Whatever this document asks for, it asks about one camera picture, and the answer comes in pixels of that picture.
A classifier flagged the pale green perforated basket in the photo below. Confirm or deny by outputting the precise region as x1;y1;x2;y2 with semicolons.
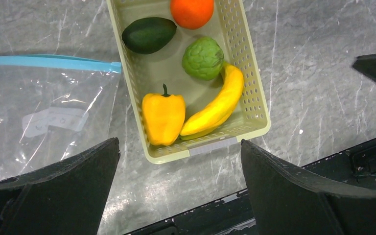
107;0;271;164

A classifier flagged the orange fruit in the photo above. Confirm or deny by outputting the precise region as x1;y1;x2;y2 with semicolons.
170;0;214;30

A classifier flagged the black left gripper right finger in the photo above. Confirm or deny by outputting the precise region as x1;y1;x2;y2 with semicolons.
240;140;376;235

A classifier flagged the yellow bell pepper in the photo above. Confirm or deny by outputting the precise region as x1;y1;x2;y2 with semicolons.
141;84;186;146

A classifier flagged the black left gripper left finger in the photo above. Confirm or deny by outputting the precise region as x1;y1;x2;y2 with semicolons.
0;138;120;235

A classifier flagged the yellow banana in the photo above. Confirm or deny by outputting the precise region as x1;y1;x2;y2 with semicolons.
180;62;244;140

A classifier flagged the clear zip bag blue zipper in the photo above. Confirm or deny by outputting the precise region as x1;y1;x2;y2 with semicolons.
0;54;122;181

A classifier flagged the dark green avocado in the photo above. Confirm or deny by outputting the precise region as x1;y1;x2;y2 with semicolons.
121;17;177;54

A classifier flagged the green custard apple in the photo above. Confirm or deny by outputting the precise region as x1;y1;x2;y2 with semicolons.
181;36;224;81

